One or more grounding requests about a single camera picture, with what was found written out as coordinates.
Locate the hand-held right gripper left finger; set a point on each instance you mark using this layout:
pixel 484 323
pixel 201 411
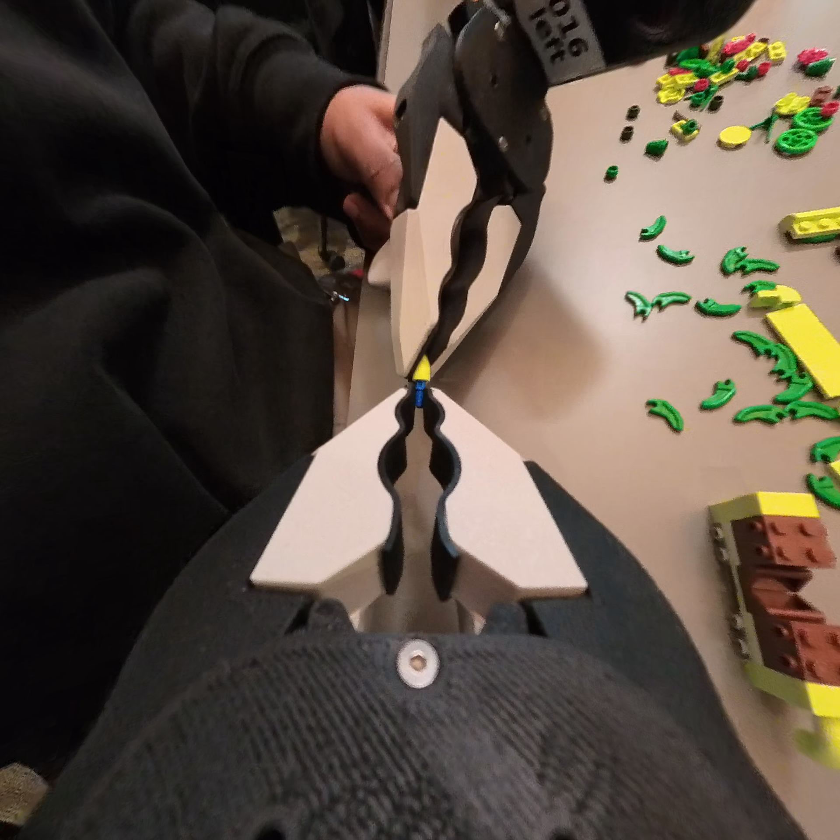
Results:
pixel 315 525

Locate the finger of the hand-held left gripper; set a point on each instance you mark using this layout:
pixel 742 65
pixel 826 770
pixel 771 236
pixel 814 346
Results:
pixel 495 256
pixel 417 275

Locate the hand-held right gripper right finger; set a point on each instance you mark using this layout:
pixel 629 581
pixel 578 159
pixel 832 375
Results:
pixel 512 525

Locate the lime horn piece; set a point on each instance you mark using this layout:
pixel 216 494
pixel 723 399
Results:
pixel 823 741
pixel 421 371

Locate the blue pin piece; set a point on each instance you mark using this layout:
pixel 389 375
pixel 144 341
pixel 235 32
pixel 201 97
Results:
pixel 420 392

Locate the heap of small flower pieces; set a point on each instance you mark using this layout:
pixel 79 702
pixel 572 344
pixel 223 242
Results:
pixel 733 136

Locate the brown and lime brick assembly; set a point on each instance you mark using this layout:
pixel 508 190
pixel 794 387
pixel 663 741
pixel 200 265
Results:
pixel 781 544

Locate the person's left forearm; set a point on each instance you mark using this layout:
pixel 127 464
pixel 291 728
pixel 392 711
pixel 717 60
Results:
pixel 262 98

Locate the person's left hand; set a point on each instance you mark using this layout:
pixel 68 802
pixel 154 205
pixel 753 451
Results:
pixel 361 138

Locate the scatter of green leaf pieces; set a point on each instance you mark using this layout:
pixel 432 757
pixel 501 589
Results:
pixel 754 415

